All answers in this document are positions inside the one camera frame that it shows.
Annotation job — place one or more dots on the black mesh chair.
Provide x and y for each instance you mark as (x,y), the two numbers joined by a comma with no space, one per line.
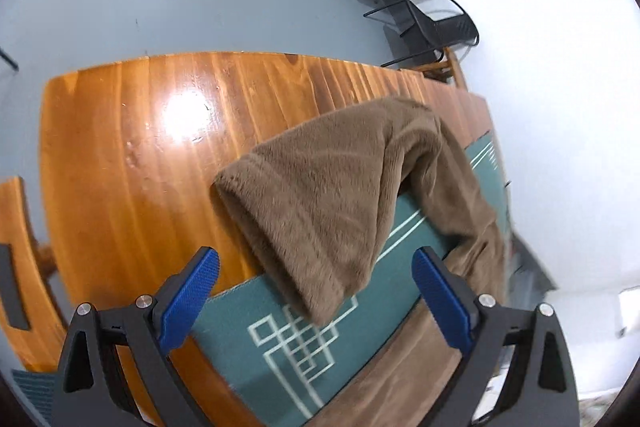
(450,29)

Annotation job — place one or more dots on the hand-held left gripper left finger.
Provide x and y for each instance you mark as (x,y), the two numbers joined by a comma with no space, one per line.
(192,292)

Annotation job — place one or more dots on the brown fleece pants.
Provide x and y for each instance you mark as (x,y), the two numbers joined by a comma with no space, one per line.
(310,207)

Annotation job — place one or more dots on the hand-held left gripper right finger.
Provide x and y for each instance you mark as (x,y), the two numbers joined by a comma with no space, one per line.
(445,302)

